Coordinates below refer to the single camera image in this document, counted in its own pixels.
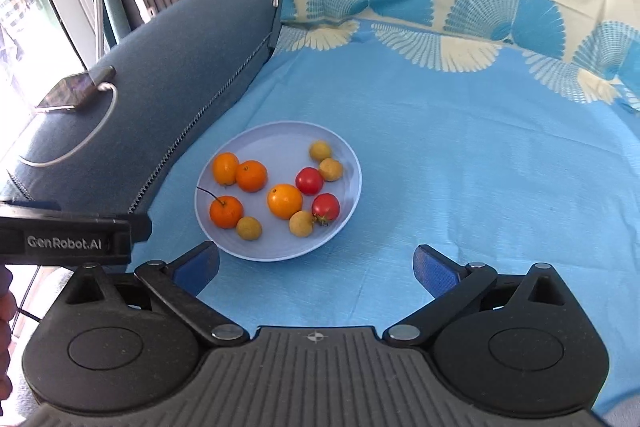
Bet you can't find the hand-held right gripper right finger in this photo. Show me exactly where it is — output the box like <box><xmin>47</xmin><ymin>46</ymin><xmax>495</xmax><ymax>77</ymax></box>
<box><xmin>382</xmin><ymin>244</ymin><xmax>577</xmax><ymax>348</ymax></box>

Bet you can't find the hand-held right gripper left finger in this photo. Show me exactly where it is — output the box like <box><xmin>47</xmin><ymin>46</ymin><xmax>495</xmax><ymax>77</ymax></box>
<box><xmin>62</xmin><ymin>241</ymin><xmax>249</xmax><ymax>348</ymax></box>

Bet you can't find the small orange tangerine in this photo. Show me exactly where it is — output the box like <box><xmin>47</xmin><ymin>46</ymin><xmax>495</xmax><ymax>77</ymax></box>
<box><xmin>235</xmin><ymin>160</ymin><xmax>269</xmax><ymax>193</ymax></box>
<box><xmin>212</xmin><ymin>152</ymin><xmax>240</xmax><ymax>186</ymax></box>

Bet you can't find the yellow-orange tangerine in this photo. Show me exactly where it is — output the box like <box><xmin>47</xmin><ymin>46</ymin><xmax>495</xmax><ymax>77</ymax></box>
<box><xmin>267</xmin><ymin>183</ymin><xmax>304</xmax><ymax>220</ymax></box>

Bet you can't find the red cherry tomato green stem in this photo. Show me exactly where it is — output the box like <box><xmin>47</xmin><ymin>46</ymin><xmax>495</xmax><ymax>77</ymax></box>
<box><xmin>311</xmin><ymin>192</ymin><xmax>341</xmax><ymax>227</ymax></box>

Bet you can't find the light blue round plate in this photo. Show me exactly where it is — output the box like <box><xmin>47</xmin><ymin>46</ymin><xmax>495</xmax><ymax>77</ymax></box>
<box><xmin>194</xmin><ymin>121</ymin><xmax>363</xmax><ymax>263</ymax></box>

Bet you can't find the person's left hand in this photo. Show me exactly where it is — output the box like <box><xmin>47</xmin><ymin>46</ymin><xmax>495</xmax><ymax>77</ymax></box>
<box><xmin>0</xmin><ymin>265</ymin><xmax>16</xmax><ymax>401</ymax></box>

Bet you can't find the blue and cream printed blanket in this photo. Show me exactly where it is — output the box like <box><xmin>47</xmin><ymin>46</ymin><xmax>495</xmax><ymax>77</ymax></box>
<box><xmin>145</xmin><ymin>0</ymin><xmax>640</xmax><ymax>418</ymax></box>

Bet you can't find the black smartphone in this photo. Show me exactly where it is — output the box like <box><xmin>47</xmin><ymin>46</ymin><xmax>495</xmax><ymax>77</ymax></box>
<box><xmin>35</xmin><ymin>66</ymin><xmax>117</xmax><ymax>114</ymax></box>

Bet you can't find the blue sofa armrest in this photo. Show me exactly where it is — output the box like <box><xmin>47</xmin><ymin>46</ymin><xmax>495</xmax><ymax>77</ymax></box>
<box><xmin>0</xmin><ymin>0</ymin><xmax>284</xmax><ymax>228</ymax></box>

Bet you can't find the teal cloth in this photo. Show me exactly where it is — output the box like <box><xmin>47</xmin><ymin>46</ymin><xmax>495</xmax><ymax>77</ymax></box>
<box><xmin>101</xmin><ymin>0</ymin><xmax>132</xmax><ymax>46</ymax></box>

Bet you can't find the thin black cable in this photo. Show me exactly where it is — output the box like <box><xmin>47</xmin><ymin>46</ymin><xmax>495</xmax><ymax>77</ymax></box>
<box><xmin>14</xmin><ymin>304</ymin><xmax>45</xmax><ymax>323</ymax></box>

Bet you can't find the white charging cable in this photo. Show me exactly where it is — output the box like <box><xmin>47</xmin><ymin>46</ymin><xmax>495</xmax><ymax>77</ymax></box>
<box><xmin>20</xmin><ymin>81</ymin><xmax>119</xmax><ymax>168</ymax></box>

